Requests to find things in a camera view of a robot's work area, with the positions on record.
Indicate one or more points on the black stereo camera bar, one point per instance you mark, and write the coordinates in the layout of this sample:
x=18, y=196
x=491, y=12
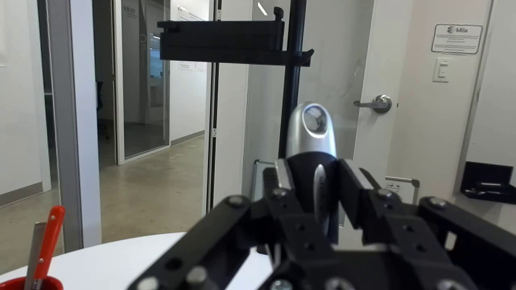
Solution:
x=220, y=41

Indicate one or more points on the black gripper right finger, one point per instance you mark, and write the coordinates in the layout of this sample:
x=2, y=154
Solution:
x=429, y=243

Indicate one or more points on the black wall tray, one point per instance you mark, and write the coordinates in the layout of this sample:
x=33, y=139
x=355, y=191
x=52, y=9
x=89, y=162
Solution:
x=486, y=183

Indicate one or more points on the white wall plate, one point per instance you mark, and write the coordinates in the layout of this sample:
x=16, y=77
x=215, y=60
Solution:
x=400, y=189

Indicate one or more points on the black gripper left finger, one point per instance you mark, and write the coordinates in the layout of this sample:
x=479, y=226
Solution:
x=215, y=243

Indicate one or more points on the white light switch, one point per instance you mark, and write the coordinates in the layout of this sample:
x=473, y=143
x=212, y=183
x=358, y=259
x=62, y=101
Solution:
x=441, y=70

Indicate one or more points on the red cup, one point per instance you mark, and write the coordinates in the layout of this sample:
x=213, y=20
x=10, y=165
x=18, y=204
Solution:
x=10, y=284

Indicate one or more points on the white wall sign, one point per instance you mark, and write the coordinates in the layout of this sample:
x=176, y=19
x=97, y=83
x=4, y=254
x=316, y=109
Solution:
x=457, y=40

